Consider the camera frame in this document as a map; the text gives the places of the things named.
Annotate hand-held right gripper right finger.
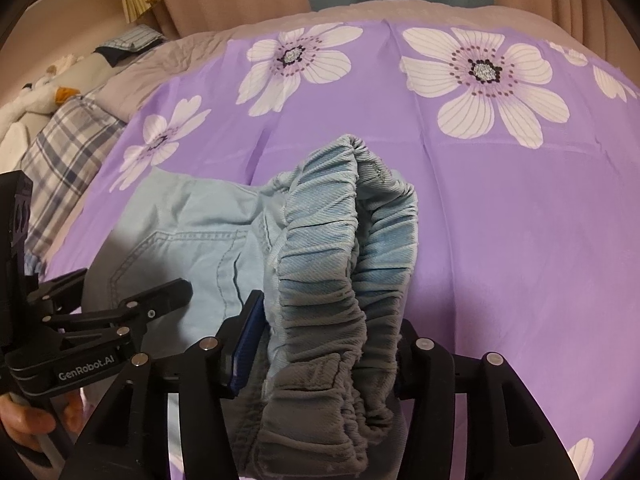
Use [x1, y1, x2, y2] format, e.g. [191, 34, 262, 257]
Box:
[395, 317, 581, 480]

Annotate purple floral bedsheet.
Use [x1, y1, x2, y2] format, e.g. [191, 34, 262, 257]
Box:
[37, 20, 640, 480]

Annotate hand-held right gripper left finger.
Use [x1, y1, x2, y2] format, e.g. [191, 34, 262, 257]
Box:
[60, 290, 273, 480]

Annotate light blue pants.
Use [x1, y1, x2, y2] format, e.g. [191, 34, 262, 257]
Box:
[82, 134, 420, 478]

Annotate blue checked cloth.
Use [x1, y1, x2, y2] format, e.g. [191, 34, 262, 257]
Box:
[95, 25, 168, 66]

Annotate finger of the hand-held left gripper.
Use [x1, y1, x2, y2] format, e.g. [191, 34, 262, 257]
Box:
[25, 268, 90, 307]
[42, 280, 194, 361]

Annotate white plush duck toy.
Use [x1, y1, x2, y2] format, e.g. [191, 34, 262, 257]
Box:
[0, 52, 83, 133]

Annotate person's left hand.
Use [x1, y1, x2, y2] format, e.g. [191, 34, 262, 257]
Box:
[0, 389, 83, 453]

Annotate plaid pillow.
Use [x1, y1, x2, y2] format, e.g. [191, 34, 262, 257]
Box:
[20, 102, 126, 273]

